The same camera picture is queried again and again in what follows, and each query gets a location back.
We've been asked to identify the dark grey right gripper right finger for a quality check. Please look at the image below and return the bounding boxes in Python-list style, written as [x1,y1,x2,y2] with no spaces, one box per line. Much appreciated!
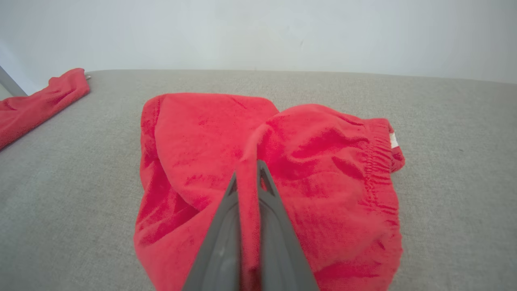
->
[257,160,319,291]

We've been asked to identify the grey fabric sofa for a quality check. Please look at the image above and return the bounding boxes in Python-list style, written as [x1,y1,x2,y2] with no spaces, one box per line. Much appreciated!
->
[0,70,517,291]

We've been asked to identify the red polo shirt white collar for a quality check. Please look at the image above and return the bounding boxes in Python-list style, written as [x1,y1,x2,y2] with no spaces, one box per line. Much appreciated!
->
[0,68,90,150]

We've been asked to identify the red shorts with white stripe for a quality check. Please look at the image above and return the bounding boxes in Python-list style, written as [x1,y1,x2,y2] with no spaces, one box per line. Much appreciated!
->
[133,92,406,291]

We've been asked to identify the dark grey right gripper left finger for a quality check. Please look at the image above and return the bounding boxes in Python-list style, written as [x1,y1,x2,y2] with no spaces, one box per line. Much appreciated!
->
[182,172,242,291]

